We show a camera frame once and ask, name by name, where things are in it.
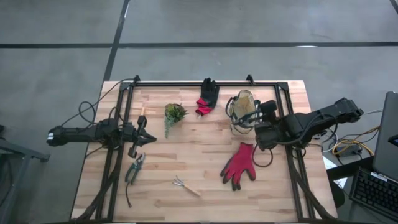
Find potted succulent plant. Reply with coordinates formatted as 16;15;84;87
164;103;189;139

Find black glove red cuff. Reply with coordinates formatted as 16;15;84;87
195;77;220;118

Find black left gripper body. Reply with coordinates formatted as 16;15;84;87
121;114;149;159

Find beige green gardening bag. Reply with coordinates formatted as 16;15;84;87
225;89;262;135

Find black aluminium rig frame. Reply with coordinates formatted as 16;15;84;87
74;74;335;222

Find grey metal stand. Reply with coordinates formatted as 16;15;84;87
0;124;50;224

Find green pruning shears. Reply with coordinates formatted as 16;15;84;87
124;152;146;208

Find yellow coiled cable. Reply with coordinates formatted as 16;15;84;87
331;126;381;157

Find small wooden-handled hand rake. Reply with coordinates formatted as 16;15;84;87
172;175;202;198

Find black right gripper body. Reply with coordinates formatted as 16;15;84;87
254;99;280;151

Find red glove black fingertips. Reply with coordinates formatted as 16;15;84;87
220;142;257;192

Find black looped base cable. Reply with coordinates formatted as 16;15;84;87
60;77;136;128

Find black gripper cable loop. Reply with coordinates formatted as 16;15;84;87
251;144;274;168

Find black keyboard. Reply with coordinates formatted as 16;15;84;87
349;167;398;222

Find grey power box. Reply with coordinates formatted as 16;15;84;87
337;144;363;158

